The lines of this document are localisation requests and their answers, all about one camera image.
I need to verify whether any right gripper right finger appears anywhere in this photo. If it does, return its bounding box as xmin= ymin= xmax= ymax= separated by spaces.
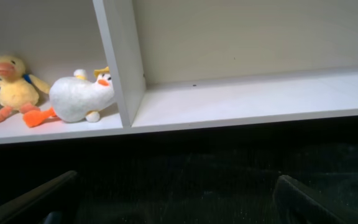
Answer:
xmin=272 ymin=174 xmax=358 ymax=224

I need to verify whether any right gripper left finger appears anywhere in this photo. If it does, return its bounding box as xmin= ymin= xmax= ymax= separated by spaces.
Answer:
xmin=0 ymin=170 xmax=81 ymax=224

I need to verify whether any white plush duck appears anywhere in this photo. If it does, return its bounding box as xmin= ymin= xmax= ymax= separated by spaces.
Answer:
xmin=22 ymin=66 xmax=117 ymax=128

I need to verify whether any yellow plush duck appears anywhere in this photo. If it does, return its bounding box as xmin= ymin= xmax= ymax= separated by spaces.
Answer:
xmin=0 ymin=55 xmax=52 ymax=124

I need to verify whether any white shelf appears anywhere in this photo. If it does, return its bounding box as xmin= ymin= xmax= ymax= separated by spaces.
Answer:
xmin=0 ymin=0 xmax=358 ymax=147

